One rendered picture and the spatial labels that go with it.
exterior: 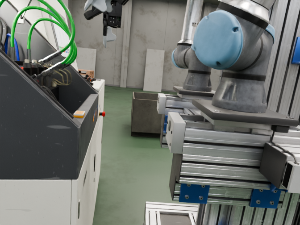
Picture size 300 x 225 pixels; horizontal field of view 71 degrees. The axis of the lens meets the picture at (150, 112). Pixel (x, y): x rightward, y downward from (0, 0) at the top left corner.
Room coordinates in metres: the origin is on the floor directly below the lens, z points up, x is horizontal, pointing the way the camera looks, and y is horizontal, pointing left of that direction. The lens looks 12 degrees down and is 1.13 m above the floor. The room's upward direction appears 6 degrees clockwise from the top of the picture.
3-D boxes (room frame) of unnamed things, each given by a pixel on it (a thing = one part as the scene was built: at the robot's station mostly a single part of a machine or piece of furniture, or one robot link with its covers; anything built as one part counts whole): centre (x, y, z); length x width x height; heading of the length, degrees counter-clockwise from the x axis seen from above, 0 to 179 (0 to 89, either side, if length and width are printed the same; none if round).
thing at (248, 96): (0.62, -0.26, 1.09); 0.15 x 0.15 x 0.10
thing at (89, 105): (0.89, 0.27, 0.87); 0.62 x 0.04 x 0.16; 10
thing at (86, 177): (0.89, 0.26, 0.44); 0.65 x 0.02 x 0.68; 10
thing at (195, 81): (1.12, -0.23, 1.09); 0.15 x 0.15 x 0.10
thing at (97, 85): (1.56, 0.49, 0.96); 0.70 x 0.22 x 0.03; 10
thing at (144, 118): (3.67, -0.03, 0.32); 0.92 x 0.76 x 0.64; 10
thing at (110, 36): (1.01, 0.22, 1.25); 0.06 x 0.03 x 0.09; 100
